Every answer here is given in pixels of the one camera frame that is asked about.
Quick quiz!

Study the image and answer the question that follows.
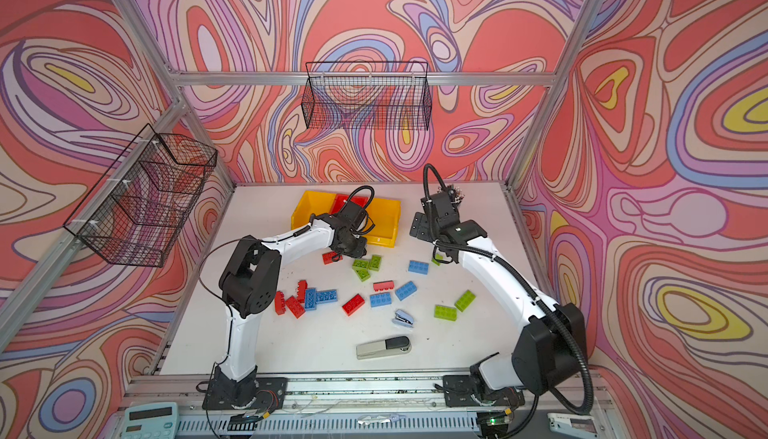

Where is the green lego cluster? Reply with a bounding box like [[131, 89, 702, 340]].
[[352, 255, 383, 282]]

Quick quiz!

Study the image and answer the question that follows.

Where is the red lego brick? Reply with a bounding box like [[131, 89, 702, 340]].
[[342, 294, 365, 316], [322, 251, 343, 265], [373, 280, 395, 292]]

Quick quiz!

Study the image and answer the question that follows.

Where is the blue lego L cluster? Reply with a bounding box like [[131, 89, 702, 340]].
[[304, 288, 338, 310]]

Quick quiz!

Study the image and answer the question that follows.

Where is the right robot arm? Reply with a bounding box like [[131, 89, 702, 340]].
[[411, 163, 595, 415]]

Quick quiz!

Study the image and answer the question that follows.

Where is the pencil cup holder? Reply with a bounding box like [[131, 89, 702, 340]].
[[445, 184, 464, 204]]

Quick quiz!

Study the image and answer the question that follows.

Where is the red flat lego brick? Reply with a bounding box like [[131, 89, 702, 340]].
[[373, 280, 395, 292]]

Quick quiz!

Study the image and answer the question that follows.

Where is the yellow bin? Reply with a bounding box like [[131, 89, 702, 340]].
[[365, 198, 401, 248], [291, 190, 336, 229]]

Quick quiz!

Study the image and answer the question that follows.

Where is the right yellow bin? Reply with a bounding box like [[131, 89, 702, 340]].
[[365, 198, 401, 248]]

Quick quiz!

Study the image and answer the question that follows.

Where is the red lego cluster left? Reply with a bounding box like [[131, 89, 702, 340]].
[[274, 280, 308, 319]]

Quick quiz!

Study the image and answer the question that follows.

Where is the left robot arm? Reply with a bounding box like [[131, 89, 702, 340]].
[[214, 185, 375, 386]]

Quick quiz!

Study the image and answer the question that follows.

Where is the left yellow bin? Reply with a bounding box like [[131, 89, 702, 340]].
[[291, 190, 336, 229]]

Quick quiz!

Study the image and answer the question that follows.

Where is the left wire basket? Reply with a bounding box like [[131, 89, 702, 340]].
[[63, 125, 218, 268]]

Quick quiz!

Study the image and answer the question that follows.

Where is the wire basket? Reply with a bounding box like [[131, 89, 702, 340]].
[[301, 60, 433, 131], [63, 125, 218, 268]]

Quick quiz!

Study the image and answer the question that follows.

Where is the green lego brick angled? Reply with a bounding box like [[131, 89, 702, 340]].
[[454, 290, 476, 312]]

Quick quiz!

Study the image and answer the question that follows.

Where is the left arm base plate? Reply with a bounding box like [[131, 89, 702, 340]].
[[202, 376, 288, 411]]

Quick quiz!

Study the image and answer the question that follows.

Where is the white device bottom right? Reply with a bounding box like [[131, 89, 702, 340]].
[[547, 413, 599, 439]]

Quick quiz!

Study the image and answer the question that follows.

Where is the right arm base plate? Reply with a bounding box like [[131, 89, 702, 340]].
[[435, 374, 526, 409]]

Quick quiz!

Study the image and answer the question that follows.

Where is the grey black stapler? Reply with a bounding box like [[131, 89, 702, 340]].
[[356, 336, 411, 360]]

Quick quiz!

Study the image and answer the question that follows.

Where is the red middle bin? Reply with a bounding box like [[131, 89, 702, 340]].
[[329, 194, 368, 214]]

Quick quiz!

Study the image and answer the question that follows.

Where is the blue lego brick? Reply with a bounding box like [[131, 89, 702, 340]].
[[395, 281, 418, 301], [408, 260, 429, 275], [369, 292, 392, 308]]

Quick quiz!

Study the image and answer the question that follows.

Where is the back wire basket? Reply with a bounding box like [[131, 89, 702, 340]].
[[301, 60, 433, 131]]

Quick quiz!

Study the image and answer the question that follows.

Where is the white calculator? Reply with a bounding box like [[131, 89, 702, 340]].
[[119, 402, 179, 439]]

